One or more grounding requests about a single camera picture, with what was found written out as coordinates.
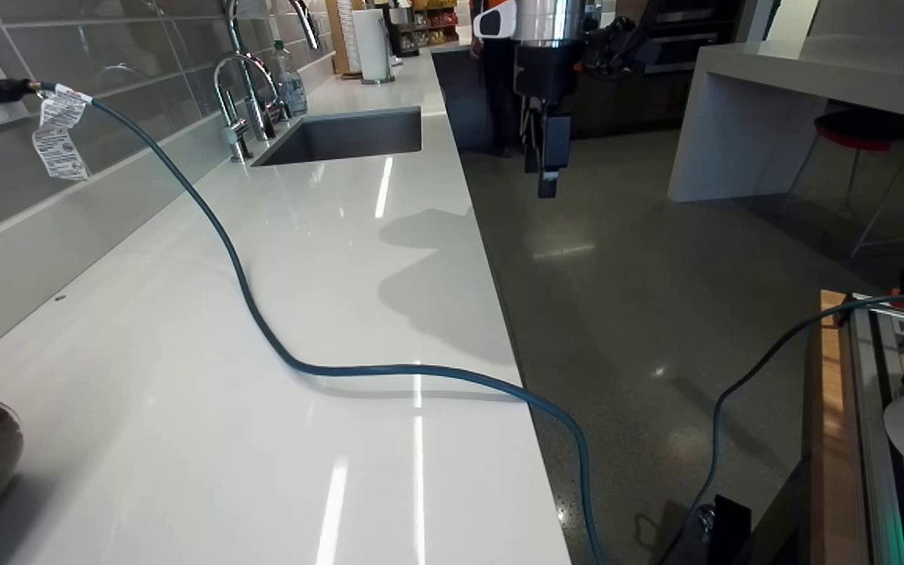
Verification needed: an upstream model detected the tall chrome kitchen faucet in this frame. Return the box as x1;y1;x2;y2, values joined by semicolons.
209;0;289;149

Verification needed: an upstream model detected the teal power cable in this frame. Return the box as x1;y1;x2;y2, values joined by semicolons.
38;78;904;565

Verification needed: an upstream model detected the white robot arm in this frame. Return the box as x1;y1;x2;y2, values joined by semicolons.
469;0;583;197

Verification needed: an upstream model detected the white trash bin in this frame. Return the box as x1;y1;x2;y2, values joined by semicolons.
352;9;393;86

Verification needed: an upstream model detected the dark undermount sink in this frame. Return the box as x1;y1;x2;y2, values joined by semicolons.
257;107;419;166

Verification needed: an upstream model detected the white cable tag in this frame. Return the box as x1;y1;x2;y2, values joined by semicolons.
30;86;92;183

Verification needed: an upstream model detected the black power plug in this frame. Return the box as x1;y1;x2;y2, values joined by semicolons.
0;78;41;102

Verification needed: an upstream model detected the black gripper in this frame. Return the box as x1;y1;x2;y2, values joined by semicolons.
513;40;580;197

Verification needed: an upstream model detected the white kitchen island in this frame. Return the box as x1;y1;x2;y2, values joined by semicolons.
667;34;904;200

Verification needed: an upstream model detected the wooden robot cart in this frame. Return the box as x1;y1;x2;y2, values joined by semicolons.
802;292;904;565

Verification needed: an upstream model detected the red stool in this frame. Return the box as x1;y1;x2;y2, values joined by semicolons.
811;107;904;160

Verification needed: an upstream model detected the black built-in wall oven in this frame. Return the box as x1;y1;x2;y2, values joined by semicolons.
621;0;738;76

